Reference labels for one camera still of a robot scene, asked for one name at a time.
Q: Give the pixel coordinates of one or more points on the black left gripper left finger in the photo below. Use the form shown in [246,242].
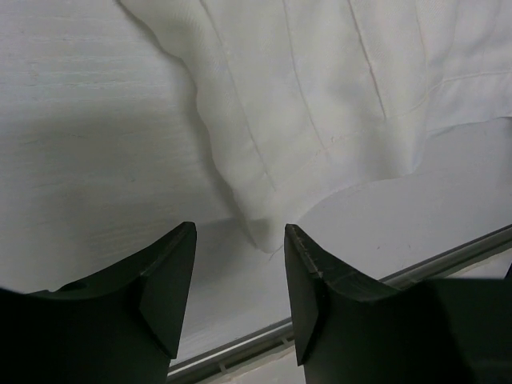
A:
[120,325]

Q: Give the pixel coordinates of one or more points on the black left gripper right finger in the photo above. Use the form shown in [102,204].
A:
[351,328]

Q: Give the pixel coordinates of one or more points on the white fabric skirt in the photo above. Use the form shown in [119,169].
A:
[302,99]

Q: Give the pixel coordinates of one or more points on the aluminium table edge rail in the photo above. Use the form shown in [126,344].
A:
[280,336]

